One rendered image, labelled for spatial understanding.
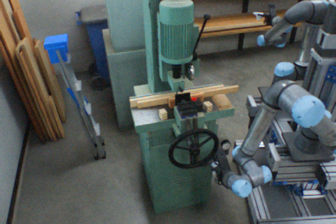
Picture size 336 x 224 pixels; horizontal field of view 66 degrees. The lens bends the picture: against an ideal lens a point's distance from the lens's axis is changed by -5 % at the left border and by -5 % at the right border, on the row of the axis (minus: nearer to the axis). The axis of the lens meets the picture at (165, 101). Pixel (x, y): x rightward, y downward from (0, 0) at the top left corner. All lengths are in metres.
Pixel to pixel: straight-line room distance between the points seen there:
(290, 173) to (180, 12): 1.07
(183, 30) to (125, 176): 1.48
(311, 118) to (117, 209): 1.63
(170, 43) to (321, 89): 0.89
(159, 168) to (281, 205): 0.90
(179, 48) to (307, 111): 0.70
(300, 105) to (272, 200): 1.17
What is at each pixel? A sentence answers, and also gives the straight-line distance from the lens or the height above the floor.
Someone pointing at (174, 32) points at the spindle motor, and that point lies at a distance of 1.40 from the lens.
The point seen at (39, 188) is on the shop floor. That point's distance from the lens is 2.61.
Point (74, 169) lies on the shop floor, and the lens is 2.63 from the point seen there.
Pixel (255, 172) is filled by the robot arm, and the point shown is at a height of 0.92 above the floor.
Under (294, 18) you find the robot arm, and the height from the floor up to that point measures 1.37.
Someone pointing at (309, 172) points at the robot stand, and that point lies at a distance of 1.77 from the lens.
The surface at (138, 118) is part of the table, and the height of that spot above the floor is 0.90.
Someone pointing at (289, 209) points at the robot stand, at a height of 0.21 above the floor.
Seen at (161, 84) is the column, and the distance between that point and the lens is 1.82.
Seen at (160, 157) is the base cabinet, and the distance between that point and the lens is 1.74.
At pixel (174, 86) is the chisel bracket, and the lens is 1.57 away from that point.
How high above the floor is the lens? 1.88
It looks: 35 degrees down
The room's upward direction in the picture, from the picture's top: 2 degrees counter-clockwise
